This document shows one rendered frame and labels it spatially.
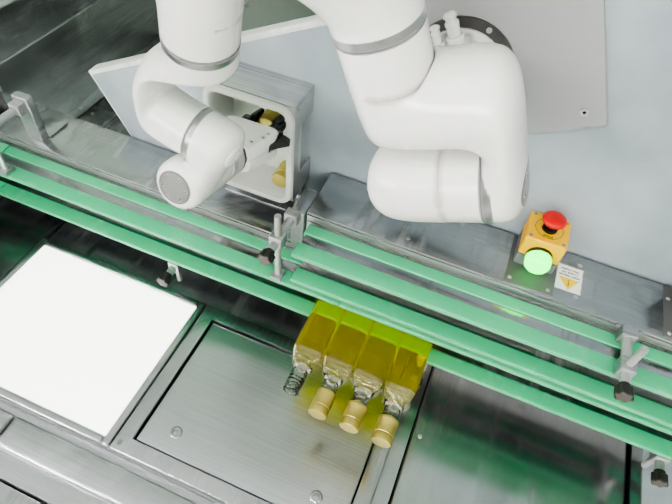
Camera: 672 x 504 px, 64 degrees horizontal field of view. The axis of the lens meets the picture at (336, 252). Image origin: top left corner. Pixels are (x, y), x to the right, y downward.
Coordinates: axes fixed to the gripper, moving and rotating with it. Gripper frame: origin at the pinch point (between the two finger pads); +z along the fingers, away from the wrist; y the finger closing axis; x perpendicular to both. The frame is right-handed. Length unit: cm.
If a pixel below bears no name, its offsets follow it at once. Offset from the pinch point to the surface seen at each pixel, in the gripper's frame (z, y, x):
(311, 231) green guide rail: -6.0, 13.3, -15.3
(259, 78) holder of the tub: 0.5, -2.5, 7.2
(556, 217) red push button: 2, 52, -2
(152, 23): 70, -75, -12
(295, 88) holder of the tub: 0.9, 4.2, 7.2
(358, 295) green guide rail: -8.3, 25.0, -23.8
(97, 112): 39, -72, -32
